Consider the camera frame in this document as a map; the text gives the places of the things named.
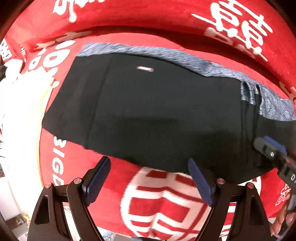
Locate black pants grey patterned waistband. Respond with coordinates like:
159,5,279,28
42,43,295,183

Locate person's right hand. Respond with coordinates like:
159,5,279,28
270,191,295,236

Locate red sofa cover white characters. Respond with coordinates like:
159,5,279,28
1,1,295,240

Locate white cloth on sofa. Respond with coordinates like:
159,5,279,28
1,59,54,214

